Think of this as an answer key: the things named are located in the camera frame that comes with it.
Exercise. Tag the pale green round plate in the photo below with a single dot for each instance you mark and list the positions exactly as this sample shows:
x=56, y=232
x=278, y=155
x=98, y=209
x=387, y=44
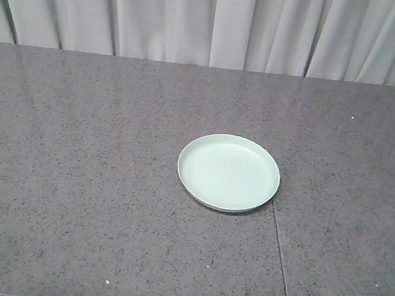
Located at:
x=228, y=173

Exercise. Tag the white pleated curtain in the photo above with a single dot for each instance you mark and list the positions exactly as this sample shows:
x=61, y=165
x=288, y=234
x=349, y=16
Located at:
x=348, y=40

